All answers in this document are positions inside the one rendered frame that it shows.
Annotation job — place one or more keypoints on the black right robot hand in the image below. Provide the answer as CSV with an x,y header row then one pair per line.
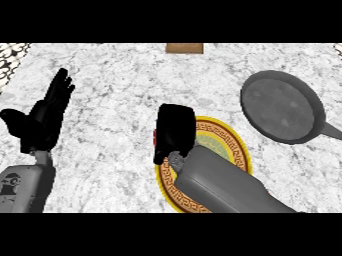
x,y
175,131

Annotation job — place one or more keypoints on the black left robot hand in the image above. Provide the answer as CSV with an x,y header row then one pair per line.
x,y
43,123

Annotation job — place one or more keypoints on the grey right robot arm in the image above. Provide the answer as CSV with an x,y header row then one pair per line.
x,y
224,183

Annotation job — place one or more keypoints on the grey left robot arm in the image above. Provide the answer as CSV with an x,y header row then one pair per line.
x,y
20,186

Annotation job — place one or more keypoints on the red bell pepper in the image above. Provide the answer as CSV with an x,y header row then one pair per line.
x,y
156,137

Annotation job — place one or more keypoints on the yellow patterned plate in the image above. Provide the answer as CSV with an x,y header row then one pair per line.
x,y
224,138

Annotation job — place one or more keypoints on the dark grey frying pan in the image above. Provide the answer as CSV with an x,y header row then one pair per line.
x,y
283,106

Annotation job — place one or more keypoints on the brown wooden block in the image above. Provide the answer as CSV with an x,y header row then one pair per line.
x,y
185,48

